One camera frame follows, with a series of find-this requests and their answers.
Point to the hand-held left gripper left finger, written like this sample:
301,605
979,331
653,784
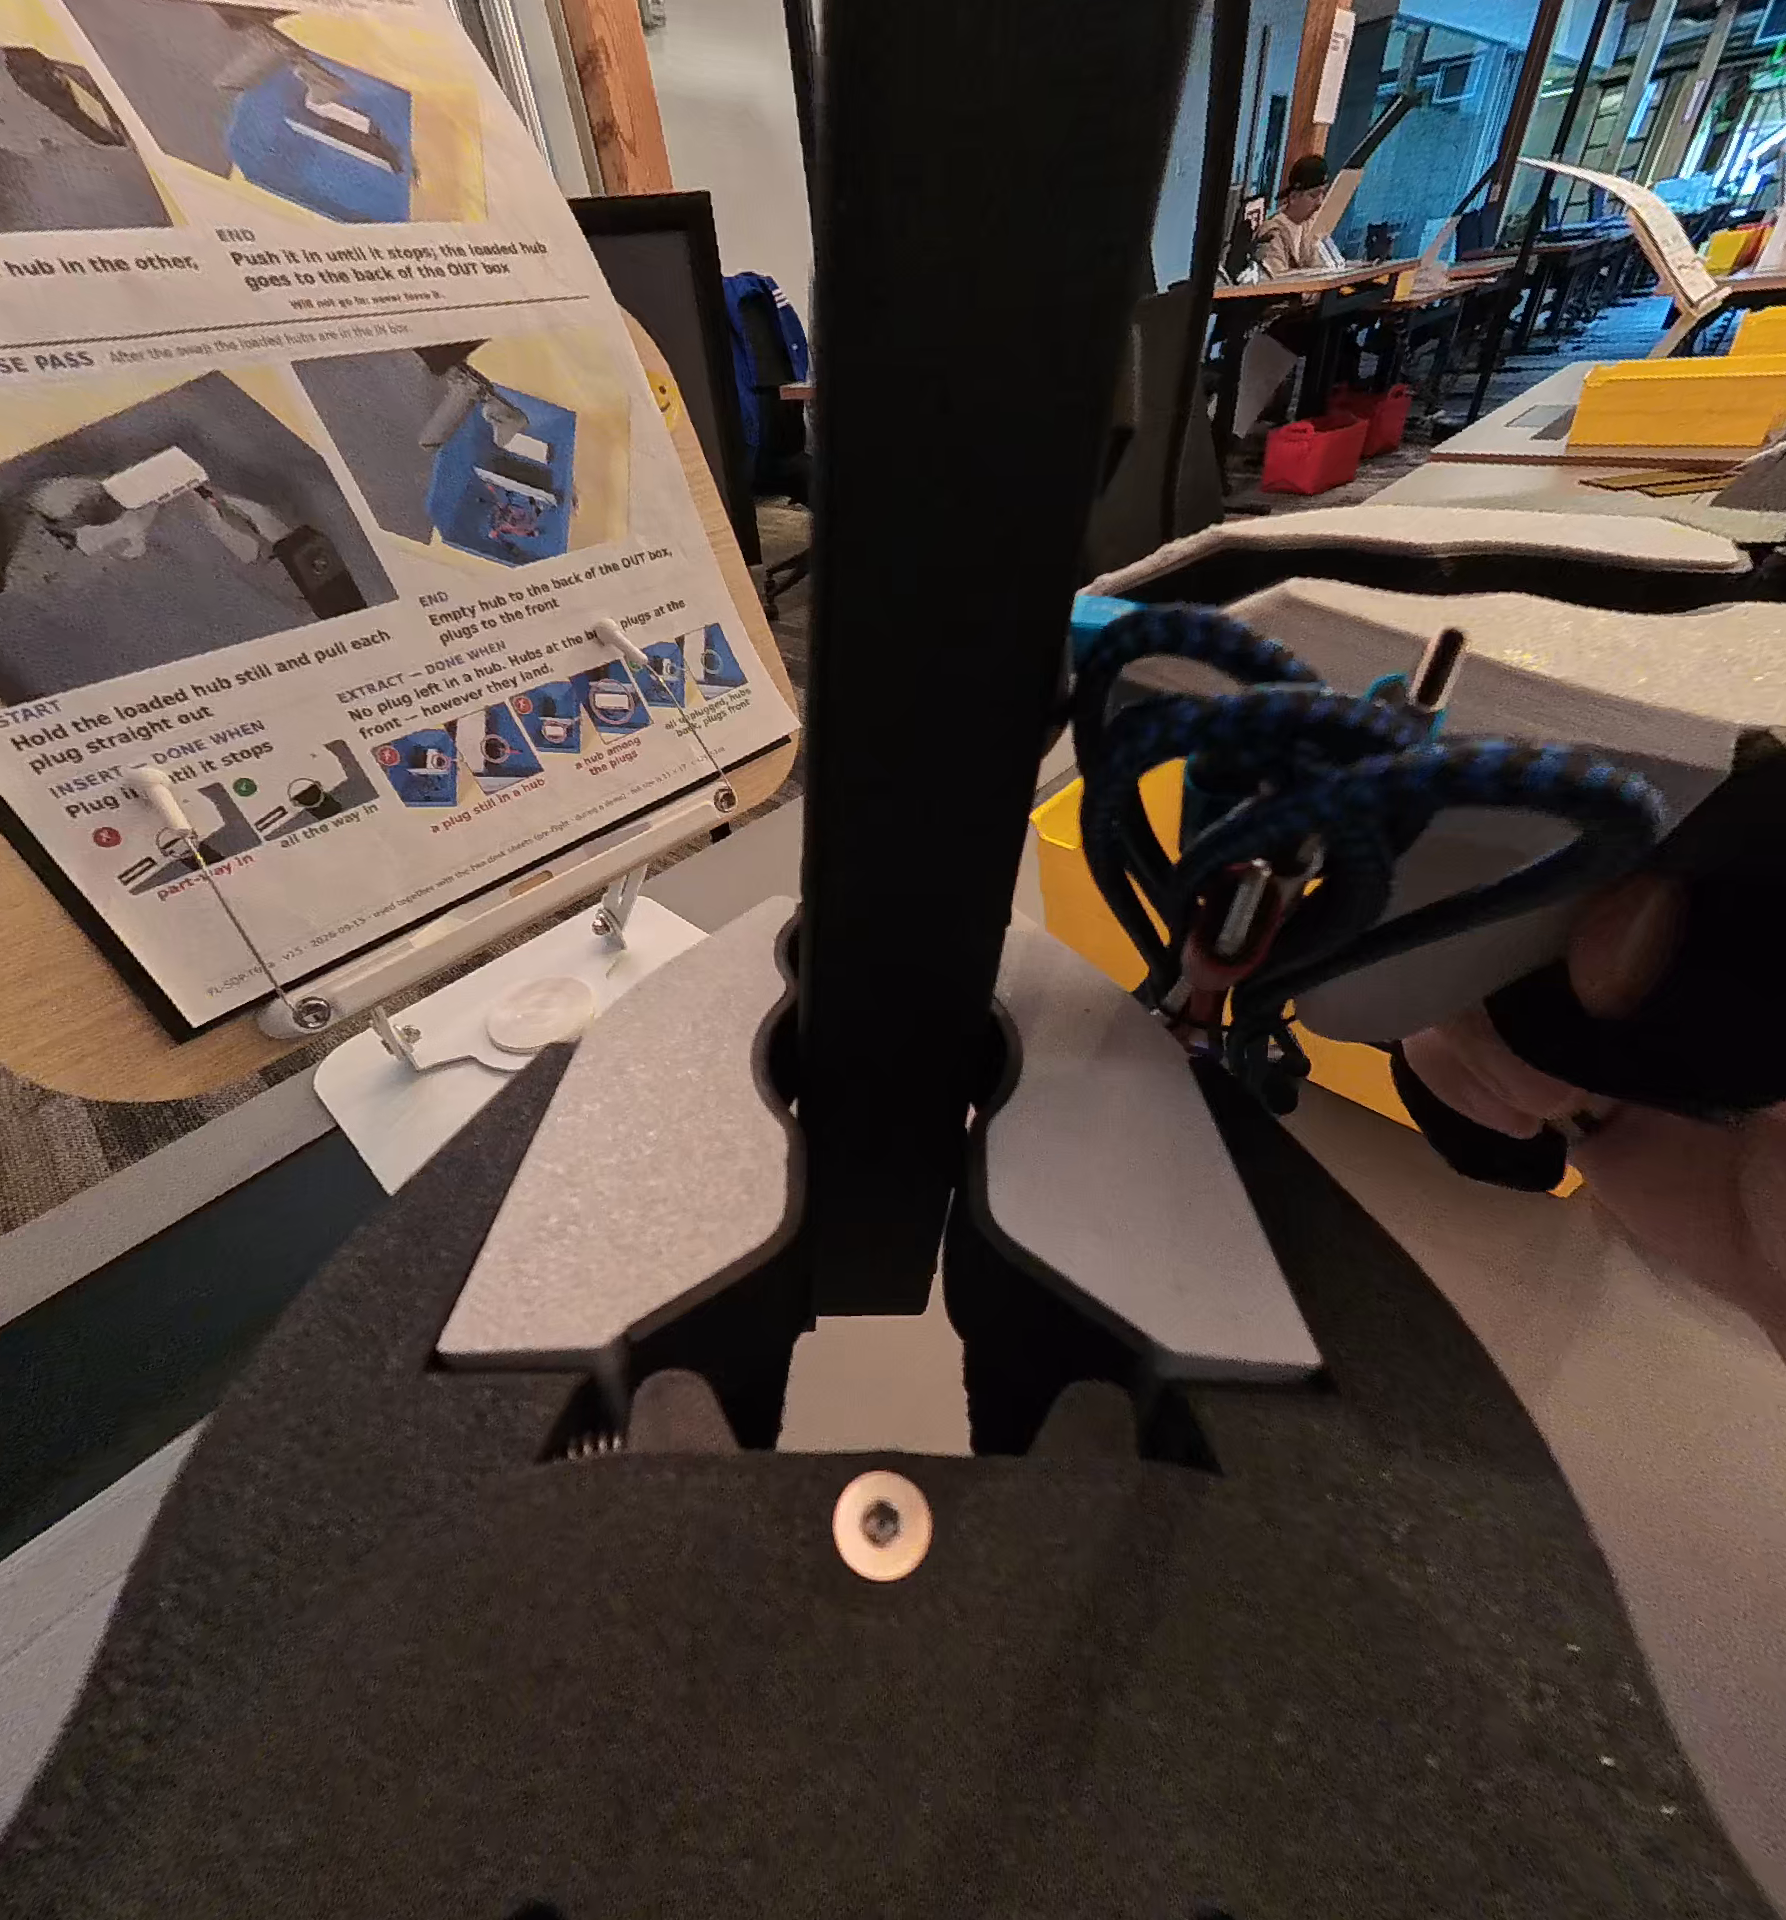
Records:
638,1186

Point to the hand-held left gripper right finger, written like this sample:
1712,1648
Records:
1133,1200

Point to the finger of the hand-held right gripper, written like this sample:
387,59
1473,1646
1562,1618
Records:
1584,661
1434,527

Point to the black usb hub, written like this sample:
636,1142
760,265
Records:
953,451

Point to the person's right hand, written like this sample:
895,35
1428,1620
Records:
1764,1232

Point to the red storage tote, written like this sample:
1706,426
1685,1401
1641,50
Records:
1381,420
1314,457

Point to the white stand base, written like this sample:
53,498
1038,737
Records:
383,1110

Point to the black chair with grey seat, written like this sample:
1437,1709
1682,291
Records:
1150,451

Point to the instruction sheet on stand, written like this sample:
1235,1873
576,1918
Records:
24,976

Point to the printed instruction sheet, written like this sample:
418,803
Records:
234,676

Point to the blue striped jacket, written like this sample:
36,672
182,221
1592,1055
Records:
767,344

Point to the black monitor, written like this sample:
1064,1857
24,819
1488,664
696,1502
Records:
668,270

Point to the wooden post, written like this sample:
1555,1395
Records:
616,91

